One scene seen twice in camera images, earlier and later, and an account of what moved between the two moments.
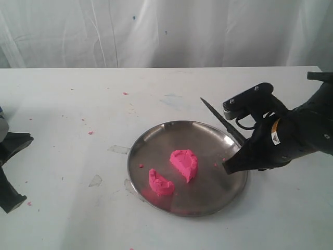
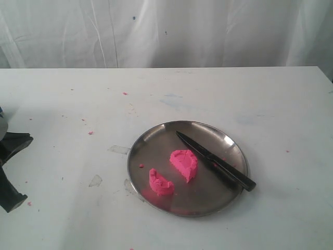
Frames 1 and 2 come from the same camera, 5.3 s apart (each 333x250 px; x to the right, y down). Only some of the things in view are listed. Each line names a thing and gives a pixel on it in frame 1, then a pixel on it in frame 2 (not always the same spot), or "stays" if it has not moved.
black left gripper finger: (11, 143) stays
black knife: (232, 130) → (245, 182)
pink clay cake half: (160, 186) stays
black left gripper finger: (10, 199) stays
